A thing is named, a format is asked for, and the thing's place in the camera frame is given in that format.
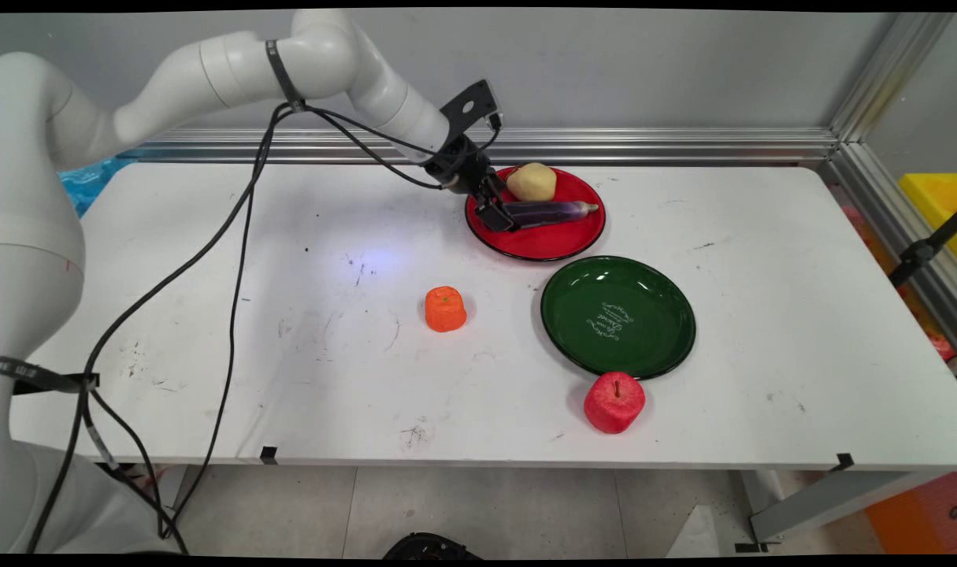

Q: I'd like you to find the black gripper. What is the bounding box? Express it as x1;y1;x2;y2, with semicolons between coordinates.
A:
423;134;518;234

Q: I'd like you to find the purple toy eggplant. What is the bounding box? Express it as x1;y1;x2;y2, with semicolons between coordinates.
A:
503;201;601;231

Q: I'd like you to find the beige toy potato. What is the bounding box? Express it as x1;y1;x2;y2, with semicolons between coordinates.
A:
506;163;558;204

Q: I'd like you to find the red round plate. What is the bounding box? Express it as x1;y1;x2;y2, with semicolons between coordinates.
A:
465;165;607;262

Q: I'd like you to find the orange toy fruit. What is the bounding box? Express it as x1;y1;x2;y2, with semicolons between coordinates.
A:
425;286;468;333

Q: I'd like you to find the green round plate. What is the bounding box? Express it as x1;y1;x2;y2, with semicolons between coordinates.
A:
540;256;697;380

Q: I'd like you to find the red toy apple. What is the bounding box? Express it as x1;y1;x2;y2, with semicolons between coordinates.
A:
584;372;647;435

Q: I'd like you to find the black round floor object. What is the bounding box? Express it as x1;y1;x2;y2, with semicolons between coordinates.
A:
382;532;483;561

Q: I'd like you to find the blue patterned mat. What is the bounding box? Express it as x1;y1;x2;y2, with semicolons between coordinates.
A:
57;156;136;218

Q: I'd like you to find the black stand clamp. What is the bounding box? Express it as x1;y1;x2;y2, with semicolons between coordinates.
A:
888;211;957;288

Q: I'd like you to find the white table leg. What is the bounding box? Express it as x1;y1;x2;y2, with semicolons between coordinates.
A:
157;465;189;539

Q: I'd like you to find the yellow plastic bin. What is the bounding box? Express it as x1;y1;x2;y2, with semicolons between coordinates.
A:
898;173;957;261

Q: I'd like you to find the grey table leg beam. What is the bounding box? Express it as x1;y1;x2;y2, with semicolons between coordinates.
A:
750;470;948;546

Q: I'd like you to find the orange box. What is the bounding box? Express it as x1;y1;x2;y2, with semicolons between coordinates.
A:
864;472;957;554

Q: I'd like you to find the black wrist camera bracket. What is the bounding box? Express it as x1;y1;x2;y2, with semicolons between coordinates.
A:
439;79;504;144

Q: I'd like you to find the long aluminium frame rail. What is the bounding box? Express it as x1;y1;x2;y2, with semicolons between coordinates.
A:
120;128;841;166

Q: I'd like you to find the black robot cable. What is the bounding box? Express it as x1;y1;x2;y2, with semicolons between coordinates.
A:
21;102;501;556

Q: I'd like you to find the angled aluminium frame rail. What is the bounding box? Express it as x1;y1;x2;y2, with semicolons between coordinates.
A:
821;12;957;351

